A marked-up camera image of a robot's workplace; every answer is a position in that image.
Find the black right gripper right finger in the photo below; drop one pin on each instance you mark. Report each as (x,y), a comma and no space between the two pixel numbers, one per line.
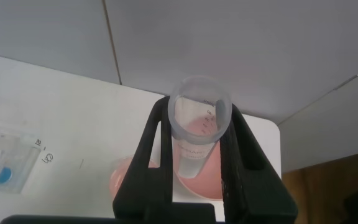
(253,193)

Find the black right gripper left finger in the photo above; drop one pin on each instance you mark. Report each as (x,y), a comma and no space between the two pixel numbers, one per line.
(135,193)

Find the test tube with red pigment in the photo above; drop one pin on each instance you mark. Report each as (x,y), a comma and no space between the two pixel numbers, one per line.
(194,155)

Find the clear plastic test tube rack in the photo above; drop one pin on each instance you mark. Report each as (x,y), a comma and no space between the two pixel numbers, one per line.
(14,174)

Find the pink bowl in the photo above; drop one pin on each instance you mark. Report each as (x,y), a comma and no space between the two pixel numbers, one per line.
(210,183)

